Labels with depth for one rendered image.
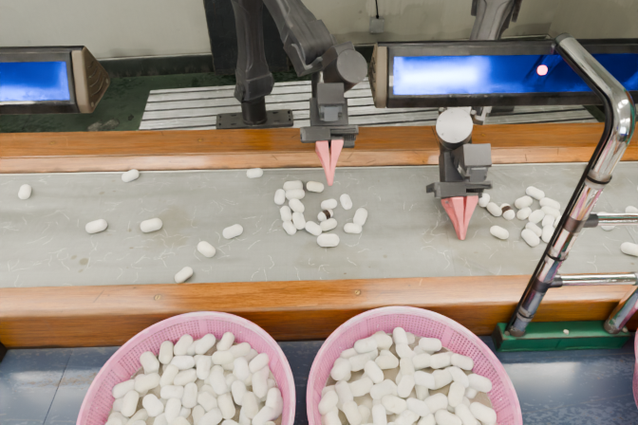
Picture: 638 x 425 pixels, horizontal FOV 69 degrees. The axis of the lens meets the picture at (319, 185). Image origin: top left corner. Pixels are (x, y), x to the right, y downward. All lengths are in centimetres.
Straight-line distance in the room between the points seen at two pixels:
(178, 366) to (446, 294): 40
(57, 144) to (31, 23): 198
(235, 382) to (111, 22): 247
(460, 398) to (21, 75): 69
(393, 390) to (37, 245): 64
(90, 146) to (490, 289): 83
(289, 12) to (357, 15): 201
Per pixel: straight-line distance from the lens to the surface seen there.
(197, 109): 132
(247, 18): 105
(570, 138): 114
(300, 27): 86
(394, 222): 86
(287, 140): 100
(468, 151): 76
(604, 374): 87
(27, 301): 84
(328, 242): 80
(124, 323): 78
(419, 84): 60
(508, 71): 63
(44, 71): 66
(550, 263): 67
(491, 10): 95
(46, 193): 105
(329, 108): 74
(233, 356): 71
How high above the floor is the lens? 136
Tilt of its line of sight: 42 degrees down
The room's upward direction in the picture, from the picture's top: straight up
